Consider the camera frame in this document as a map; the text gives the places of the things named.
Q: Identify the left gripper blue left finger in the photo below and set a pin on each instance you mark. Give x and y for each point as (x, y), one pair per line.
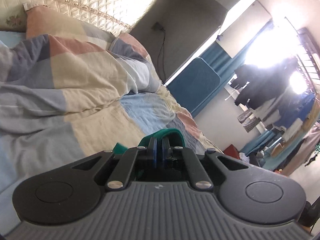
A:
(130, 164)

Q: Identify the hanging striped garment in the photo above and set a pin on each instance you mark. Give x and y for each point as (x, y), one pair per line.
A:
(248, 120)

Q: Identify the hanging tan garment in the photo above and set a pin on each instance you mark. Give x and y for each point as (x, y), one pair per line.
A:
(296, 129)

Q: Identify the green hoodie with white drawstrings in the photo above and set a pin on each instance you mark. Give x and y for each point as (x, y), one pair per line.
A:
(158, 174)

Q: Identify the blue upholstered chair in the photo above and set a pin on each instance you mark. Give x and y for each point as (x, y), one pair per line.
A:
(194, 85)

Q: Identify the hanging black jacket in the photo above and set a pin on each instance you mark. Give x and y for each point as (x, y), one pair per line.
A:
(260, 85)

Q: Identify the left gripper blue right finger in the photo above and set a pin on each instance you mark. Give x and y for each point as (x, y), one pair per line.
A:
(188, 164)

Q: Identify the black wall plug with cable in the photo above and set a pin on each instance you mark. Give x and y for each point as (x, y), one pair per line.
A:
(161, 35)

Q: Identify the hanging blue and white garment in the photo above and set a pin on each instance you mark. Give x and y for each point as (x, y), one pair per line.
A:
(293, 107)

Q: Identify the black window security grille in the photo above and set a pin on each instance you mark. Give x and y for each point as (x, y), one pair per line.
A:
(307, 56)

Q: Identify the blue curtain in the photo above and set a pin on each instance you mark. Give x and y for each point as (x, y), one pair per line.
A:
(222, 63)

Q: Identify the patchwork pastel quilt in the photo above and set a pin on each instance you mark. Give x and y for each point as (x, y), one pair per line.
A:
(70, 90)

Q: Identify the dark red side table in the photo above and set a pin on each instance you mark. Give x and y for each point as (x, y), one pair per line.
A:
(232, 151)

